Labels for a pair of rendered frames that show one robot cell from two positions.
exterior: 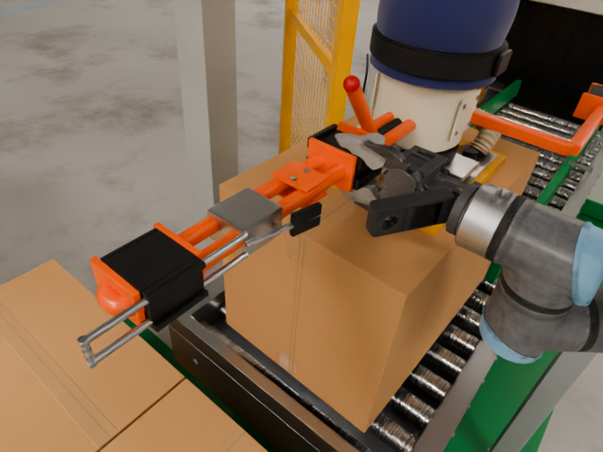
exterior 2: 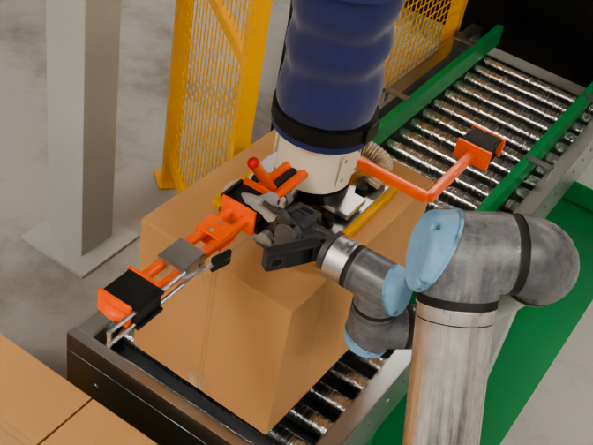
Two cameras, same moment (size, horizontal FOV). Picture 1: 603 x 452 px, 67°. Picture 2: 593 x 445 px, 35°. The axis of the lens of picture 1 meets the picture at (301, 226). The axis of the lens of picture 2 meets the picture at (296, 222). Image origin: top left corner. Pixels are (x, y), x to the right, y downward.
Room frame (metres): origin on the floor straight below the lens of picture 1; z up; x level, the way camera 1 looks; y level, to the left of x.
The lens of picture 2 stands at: (-0.86, 0.09, 2.38)
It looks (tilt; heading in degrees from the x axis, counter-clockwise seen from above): 40 degrees down; 351
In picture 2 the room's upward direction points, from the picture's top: 12 degrees clockwise
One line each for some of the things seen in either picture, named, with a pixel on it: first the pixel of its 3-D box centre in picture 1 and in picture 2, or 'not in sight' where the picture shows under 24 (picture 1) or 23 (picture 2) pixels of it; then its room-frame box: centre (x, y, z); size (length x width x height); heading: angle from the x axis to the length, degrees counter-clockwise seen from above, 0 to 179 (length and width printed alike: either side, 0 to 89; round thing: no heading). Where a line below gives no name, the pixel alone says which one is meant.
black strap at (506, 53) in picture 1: (438, 45); (326, 110); (0.81, -0.20, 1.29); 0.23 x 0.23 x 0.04
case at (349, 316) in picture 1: (378, 240); (284, 262); (0.81, -0.18, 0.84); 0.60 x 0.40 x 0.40; 143
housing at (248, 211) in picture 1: (245, 221); (180, 262); (0.44, 0.07, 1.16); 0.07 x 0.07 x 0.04; 54
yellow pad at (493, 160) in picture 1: (452, 175); (343, 209); (0.76, -0.28, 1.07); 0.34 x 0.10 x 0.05; 144
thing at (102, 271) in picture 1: (150, 273); (129, 297); (0.33, 0.15, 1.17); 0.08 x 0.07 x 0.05; 144
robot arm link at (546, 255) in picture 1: (551, 251); (379, 282); (0.43, -0.31, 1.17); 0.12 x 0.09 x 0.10; 54
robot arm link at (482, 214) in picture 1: (484, 217); (341, 258); (0.48, -0.23, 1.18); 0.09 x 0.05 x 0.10; 144
